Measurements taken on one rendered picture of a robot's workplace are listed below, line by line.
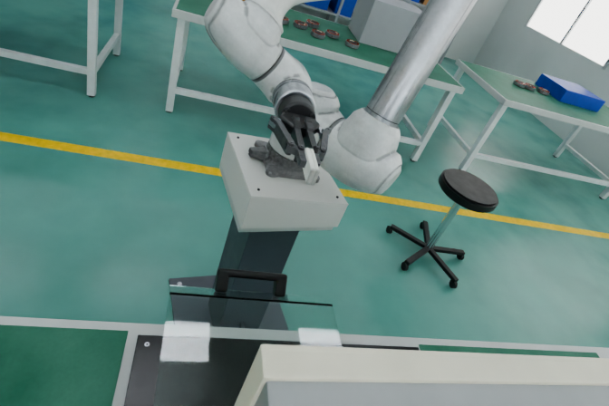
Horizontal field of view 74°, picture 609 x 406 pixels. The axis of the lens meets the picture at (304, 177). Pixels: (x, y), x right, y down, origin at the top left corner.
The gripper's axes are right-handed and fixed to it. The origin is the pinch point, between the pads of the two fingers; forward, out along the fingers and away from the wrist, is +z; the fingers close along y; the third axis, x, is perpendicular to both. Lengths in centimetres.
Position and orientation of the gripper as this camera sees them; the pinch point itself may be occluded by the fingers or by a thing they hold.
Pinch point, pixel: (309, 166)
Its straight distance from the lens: 69.5
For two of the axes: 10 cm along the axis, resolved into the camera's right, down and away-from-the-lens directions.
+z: 1.4, 6.0, -7.9
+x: 3.0, -7.8, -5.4
